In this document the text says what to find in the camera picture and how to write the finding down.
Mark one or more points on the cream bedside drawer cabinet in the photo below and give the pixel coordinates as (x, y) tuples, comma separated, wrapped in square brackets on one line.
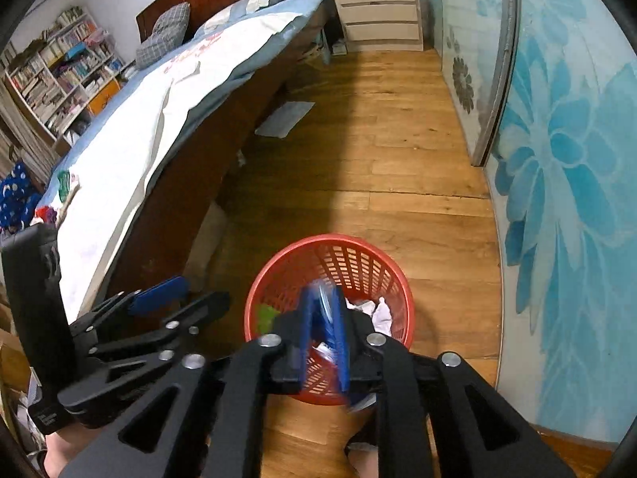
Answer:
[(381, 25)]

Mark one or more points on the blue round wrapper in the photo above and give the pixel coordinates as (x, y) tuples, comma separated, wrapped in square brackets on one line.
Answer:
[(324, 302)]

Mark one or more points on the white bookshelf with books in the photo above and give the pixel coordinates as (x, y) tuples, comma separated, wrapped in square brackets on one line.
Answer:
[(66, 78)]

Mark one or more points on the white paper on floor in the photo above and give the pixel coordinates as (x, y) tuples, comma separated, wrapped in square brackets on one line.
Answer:
[(280, 123)]

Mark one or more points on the person's left hand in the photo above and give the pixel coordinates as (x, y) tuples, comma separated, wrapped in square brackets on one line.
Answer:
[(65, 444)]

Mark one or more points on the beige curtain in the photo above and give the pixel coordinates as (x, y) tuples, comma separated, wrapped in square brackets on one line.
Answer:
[(21, 142)]

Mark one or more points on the red small package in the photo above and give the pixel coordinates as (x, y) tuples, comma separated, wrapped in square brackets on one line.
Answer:
[(45, 214)]

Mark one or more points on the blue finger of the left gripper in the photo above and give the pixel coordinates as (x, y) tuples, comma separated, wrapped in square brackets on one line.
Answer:
[(151, 299)]

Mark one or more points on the blue moon-pattern blanket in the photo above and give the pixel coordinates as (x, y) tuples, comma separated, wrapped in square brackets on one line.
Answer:
[(19, 196)]

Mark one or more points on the white and blue pillow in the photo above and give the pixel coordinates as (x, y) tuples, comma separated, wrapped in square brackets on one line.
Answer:
[(233, 13)]

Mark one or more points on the grey plaid pillow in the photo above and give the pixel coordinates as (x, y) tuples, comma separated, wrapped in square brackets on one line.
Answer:
[(167, 34)]

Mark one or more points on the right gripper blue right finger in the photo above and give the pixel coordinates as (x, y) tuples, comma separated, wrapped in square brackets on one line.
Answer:
[(357, 346)]

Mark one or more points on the blue floral glass wardrobe door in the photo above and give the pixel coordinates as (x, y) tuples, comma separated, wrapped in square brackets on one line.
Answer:
[(546, 94)]

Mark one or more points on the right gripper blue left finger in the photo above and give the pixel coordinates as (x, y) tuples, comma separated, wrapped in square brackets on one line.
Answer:
[(290, 370)]

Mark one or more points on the green and white carton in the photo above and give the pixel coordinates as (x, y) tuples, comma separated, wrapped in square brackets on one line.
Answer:
[(64, 179)]

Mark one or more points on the red plastic mesh basket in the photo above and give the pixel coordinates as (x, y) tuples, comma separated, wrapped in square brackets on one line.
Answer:
[(325, 277)]

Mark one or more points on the white plastic bag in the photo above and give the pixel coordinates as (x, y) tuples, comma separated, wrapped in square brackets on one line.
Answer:
[(378, 311)]

